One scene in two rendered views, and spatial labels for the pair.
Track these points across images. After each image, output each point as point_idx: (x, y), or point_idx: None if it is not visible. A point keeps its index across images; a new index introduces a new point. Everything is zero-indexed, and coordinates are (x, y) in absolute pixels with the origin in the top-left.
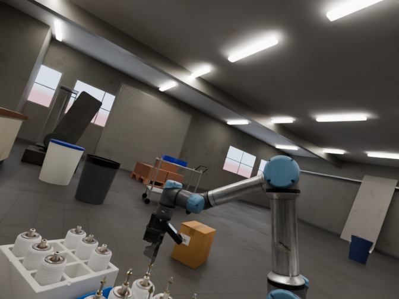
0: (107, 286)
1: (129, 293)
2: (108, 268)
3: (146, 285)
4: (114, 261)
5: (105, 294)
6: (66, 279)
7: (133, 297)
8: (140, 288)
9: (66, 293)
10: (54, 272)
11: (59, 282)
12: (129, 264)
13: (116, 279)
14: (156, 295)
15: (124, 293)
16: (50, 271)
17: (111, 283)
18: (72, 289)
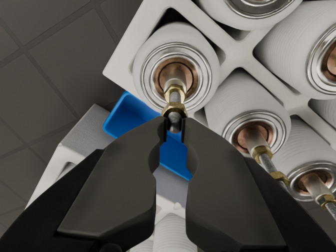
0: (96, 134)
1: (261, 119)
2: (66, 162)
3: (180, 69)
4: None
5: (117, 127)
6: (168, 213)
7: (262, 101)
8: (210, 90)
9: (177, 189)
10: (192, 243)
11: (182, 217)
12: None
13: (9, 108)
14: (248, 17)
15: (260, 132)
16: (196, 249)
17: (84, 130)
18: (170, 188)
